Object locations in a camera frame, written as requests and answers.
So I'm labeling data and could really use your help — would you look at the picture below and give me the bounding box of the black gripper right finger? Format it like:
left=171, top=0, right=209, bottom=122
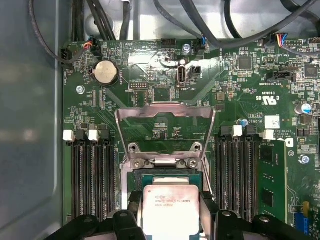
left=199, top=191, right=313, bottom=240

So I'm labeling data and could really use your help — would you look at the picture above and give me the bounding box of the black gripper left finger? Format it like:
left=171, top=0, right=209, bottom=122
left=45, top=191, right=148, bottom=240

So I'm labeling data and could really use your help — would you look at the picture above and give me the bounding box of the wire locking lever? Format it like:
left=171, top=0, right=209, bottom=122
left=199, top=159, right=215, bottom=197

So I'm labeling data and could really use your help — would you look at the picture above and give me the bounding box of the silver CPU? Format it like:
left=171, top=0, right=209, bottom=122
left=140, top=173, right=203, bottom=240

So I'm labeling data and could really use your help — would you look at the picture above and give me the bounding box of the metal socket cover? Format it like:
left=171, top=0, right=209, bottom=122
left=114, top=101, right=217, bottom=163

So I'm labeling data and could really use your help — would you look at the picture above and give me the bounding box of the black RAM slot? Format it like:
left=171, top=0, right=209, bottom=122
left=88, top=128, right=104, bottom=222
left=63, top=129, right=81, bottom=219
left=98, top=129, right=118, bottom=218
left=215, top=125, right=234, bottom=213
left=74, top=129, right=92, bottom=221
left=229, top=124, right=245, bottom=220
left=243, top=125, right=259, bottom=221

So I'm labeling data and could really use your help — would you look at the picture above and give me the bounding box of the CPU socket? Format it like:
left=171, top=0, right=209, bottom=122
left=119, top=141, right=216, bottom=226

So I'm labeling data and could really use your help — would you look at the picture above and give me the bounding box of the green RAM stick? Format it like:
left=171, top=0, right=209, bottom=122
left=258, top=139, right=288, bottom=226

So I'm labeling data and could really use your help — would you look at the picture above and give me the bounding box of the white sticker label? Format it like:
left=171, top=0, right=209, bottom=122
left=264, top=115, right=280, bottom=129

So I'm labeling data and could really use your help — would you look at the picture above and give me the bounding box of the black PC case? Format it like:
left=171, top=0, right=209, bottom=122
left=0, top=0, right=320, bottom=240

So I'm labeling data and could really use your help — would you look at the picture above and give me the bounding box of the blue topped capacitor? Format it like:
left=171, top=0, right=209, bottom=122
left=294, top=102, right=313, bottom=115

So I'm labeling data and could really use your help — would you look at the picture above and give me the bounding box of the green motherboard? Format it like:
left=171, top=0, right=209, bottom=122
left=61, top=37, right=320, bottom=240

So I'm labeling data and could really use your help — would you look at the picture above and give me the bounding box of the coin cell battery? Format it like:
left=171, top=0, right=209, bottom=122
left=91, top=59, right=120, bottom=87

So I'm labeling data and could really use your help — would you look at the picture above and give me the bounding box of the internal USB port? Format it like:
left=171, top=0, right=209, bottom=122
left=176, top=65, right=188, bottom=88

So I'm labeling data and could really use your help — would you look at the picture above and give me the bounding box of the multicolour wire connector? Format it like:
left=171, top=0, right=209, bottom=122
left=84, top=36, right=103, bottom=58
left=274, top=32, right=290, bottom=50

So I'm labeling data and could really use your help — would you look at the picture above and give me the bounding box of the grey sleeved cable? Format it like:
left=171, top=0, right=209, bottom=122
left=178, top=0, right=320, bottom=50

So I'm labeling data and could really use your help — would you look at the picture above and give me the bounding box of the thick black cable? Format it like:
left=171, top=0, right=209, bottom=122
left=71, top=0, right=86, bottom=43
left=86, top=0, right=118, bottom=42
left=119, top=0, right=133, bottom=41

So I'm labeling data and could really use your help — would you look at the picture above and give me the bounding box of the thin black wire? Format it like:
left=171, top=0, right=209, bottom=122
left=27, top=0, right=87, bottom=63

